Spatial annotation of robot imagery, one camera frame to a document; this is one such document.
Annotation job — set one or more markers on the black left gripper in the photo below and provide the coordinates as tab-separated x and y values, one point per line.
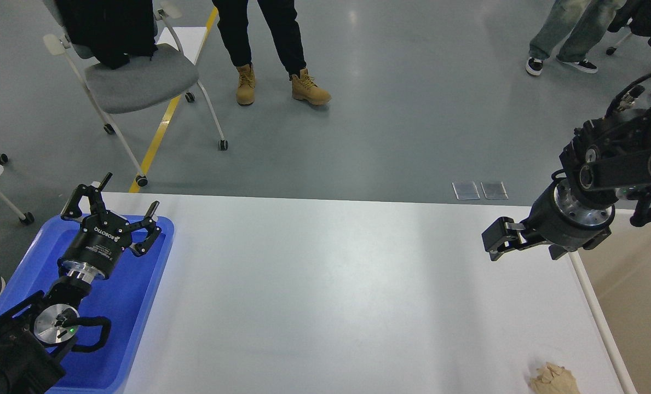
96	243

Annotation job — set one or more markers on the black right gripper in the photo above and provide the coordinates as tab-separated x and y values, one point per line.
557	219

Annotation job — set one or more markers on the beige paper ball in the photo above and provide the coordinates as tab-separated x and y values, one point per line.
553	378

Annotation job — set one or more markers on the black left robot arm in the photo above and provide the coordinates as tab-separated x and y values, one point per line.
41	330

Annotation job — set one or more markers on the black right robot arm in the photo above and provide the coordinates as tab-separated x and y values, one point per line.
608	159

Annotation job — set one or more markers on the right metal floor plate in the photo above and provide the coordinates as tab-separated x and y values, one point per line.
495	190

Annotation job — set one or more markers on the metal floor plate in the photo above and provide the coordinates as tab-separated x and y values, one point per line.
495	190
466	190

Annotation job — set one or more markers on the left metal floor plate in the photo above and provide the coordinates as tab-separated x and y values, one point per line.
466	190

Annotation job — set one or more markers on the blue plastic tray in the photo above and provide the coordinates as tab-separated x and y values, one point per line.
126	299

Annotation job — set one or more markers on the beige plastic bin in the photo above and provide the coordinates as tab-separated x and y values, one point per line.
616	279

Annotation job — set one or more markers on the grey white rolling chair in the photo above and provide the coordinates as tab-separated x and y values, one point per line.
143	82

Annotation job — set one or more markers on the black jacket on chair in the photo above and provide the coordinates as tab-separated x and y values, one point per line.
112	30

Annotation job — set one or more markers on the white floor sheet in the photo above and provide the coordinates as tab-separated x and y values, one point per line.
192	40

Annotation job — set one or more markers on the person in grey jeans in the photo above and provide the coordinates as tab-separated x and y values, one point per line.
583	24

